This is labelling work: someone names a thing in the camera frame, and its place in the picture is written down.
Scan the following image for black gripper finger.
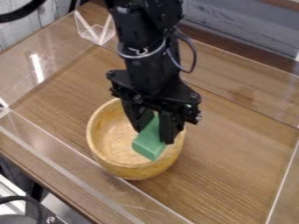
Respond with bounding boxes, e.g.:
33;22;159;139
159;111;185;144
122;100;155;132

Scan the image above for clear acrylic corner bracket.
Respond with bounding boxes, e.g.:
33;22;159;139
74;10;117;46

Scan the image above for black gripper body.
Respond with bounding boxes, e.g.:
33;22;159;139
107;46;202;124

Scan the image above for black cable lower left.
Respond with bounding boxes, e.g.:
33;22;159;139
0;195;58;224

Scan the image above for green rectangular block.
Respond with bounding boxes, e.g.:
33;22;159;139
133;116;166;161

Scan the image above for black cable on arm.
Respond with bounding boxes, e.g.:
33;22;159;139
165;27;200;74

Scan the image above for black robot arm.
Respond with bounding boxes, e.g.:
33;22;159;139
105;0;202;144

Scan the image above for brown wooden bowl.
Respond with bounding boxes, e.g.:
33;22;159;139
87;98;188;180

